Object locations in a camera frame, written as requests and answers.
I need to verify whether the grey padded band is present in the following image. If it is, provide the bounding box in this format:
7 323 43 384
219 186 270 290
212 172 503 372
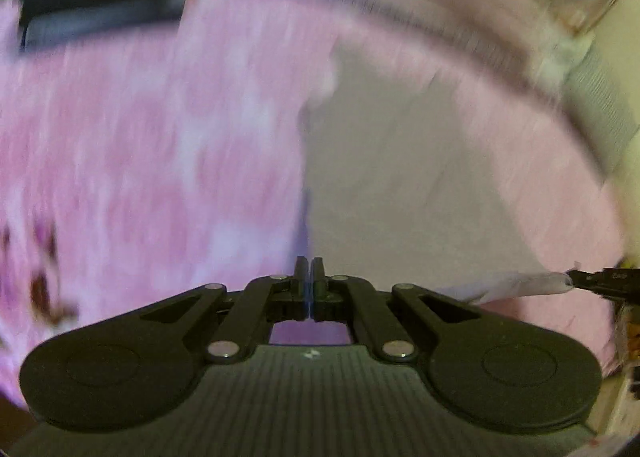
235 0 568 105

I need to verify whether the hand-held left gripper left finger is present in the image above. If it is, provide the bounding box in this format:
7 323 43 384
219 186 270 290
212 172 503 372
140 256 311 365

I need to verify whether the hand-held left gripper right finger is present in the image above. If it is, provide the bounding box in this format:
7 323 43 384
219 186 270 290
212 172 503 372
312 257 482 364

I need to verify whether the pink patterned blanket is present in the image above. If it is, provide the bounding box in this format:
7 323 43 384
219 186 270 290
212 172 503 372
0 0 632 410

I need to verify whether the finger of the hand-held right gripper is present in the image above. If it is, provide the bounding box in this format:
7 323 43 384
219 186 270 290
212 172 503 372
569 261 640 299

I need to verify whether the grey striped cloth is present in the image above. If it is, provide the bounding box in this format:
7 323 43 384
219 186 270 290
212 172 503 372
562 40 640 175

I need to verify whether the white cloth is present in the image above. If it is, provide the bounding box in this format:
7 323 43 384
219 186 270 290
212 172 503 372
297 34 574 323

